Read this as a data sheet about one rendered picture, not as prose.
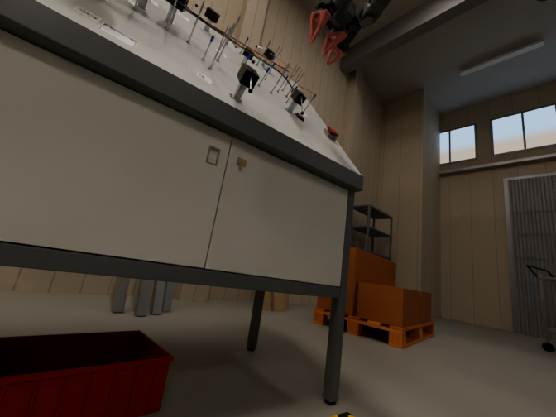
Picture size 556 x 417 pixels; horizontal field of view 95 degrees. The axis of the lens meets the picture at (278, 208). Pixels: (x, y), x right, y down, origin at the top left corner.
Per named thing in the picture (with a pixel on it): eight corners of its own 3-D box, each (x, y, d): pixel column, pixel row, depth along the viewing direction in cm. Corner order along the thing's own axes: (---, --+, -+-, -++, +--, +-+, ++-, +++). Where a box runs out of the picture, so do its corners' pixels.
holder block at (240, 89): (232, 107, 74) (249, 76, 69) (228, 90, 82) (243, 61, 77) (246, 115, 77) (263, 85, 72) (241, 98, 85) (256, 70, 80)
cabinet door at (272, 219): (342, 287, 97) (350, 189, 107) (206, 268, 67) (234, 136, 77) (336, 285, 100) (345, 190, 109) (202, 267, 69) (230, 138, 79)
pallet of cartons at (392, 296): (445, 338, 271) (445, 267, 288) (398, 350, 188) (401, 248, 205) (366, 318, 335) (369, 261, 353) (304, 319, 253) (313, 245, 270)
